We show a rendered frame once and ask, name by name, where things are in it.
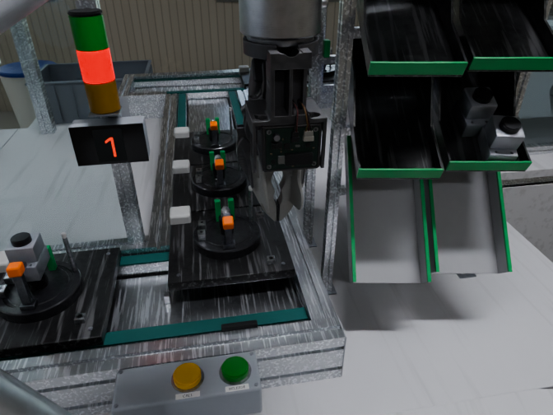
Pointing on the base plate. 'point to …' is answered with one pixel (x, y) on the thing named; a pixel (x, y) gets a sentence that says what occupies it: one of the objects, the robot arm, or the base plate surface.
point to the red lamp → (96, 66)
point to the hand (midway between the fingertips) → (276, 207)
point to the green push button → (234, 369)
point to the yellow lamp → (103, 97)
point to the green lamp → (89, 33)
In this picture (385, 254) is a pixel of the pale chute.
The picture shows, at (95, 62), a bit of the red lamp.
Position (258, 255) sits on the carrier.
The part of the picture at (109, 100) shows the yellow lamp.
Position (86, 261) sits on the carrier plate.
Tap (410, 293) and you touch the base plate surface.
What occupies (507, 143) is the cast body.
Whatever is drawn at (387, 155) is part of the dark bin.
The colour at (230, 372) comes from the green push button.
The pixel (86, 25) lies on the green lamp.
